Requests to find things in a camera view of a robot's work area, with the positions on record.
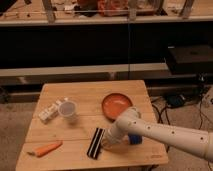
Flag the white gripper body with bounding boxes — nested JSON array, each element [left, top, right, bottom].
[[105, 126, 126, 145]]

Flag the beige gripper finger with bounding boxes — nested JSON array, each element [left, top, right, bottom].
[[122, 139, 130, 145], [101, 140, 110, 149]]

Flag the black white striped eraser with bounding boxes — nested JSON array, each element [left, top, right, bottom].
[[87, 128, 105, 159]]

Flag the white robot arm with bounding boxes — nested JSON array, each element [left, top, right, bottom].
[[101, 107, 213, 163]]

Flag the blue sponge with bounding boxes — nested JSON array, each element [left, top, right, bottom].
[[128, 134, 142, 145]]

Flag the orange round plate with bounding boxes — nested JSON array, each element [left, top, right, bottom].
[[101, 93, 133, 120]]

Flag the clear plastic cup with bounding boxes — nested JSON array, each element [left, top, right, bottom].
[[58, 101, 77, 124]]

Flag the orange carrot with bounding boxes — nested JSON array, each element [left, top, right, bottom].
[[28, 141, 63, 157]]

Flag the white small box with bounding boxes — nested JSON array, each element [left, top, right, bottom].
[[38, 98, 67, 124]]

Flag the black box on shelf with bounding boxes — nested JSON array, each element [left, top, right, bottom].
[[165, 45, 213, 74]]

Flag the long wooden shelf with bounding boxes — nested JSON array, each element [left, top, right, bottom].
[[0, 0, 213, 27]]

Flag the black floor cables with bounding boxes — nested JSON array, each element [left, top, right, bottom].
[[149, 94, 213, 168]]

